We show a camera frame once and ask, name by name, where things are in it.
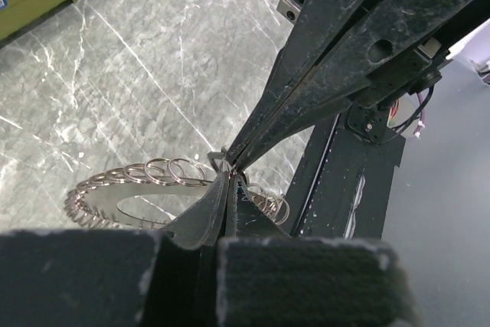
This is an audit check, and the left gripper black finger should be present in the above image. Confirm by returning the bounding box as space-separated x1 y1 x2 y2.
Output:
234 0 476 170
217 173 424 326

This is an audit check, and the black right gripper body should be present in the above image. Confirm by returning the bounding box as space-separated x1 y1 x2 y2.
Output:
276 0 490 113

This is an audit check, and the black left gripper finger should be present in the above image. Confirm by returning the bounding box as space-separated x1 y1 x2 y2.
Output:
1 173 230 326
226 0 382 162

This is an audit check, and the large silver toothed keyring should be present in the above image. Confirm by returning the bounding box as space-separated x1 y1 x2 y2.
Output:
64 158 290 234

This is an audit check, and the black tag key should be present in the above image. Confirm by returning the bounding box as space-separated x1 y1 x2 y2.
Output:
207 146 233 173

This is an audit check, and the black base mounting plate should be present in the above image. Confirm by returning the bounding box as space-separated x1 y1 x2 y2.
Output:
281 115 406 239

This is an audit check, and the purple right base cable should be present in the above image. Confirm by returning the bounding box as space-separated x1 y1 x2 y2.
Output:
394 85 436 140

